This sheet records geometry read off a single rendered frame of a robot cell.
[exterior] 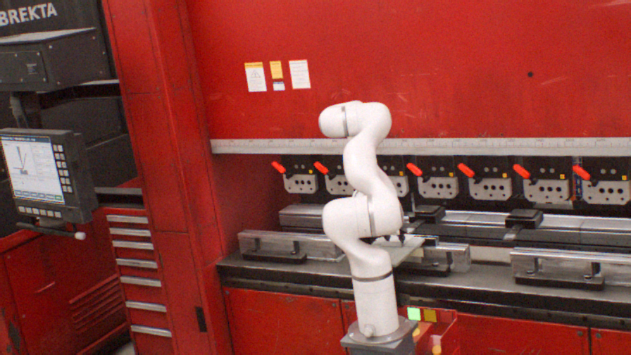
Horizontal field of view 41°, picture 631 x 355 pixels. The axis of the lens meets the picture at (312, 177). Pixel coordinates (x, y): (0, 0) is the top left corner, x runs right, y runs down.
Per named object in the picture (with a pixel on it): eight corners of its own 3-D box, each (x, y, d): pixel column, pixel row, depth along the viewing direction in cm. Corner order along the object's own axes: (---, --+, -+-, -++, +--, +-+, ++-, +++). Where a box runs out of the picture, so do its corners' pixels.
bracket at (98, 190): (55, 218, 370) (52, 203, 368) (95, 200, 390) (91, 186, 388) (122, 222, 349) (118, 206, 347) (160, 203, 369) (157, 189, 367)
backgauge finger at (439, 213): (393, 236, 332) (391, 224, 331) (419, 214, 353) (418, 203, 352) (421, 237, 326) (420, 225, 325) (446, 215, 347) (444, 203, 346)
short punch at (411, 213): (390, 216, 327) (387, 193, 324) (392, 214, 328) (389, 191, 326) (413, 218, 321) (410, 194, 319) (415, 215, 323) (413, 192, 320)
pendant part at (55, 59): (18, 242, 356) (-32, 44, 334) (66, 222, 375) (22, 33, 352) (91, 256, 325) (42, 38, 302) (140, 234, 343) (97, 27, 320)
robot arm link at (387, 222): (351, 247, 243) (406, 241, 241) (346, 222, 234) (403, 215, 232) (341, 123, 276) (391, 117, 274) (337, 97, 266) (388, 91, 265)
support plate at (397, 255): (351, 263, 309) (351, 260, 309) (382, 238, 331) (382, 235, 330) (396, 267, 300) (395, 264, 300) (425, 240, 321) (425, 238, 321)
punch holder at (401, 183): (372, 196, 324) (366, 154, 319) (381, 189, 331) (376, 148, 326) (407, 196, 316) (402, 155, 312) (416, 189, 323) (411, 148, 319)
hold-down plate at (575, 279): (515, 284, 300) (514, 276, 299) (520, 277, 304) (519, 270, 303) (601, 291, 284) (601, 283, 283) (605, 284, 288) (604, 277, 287)
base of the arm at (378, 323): (395, 349, 239) (388, 289, 234) (336, 341, 249) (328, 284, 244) (420, 320, 255) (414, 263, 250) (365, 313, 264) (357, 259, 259)
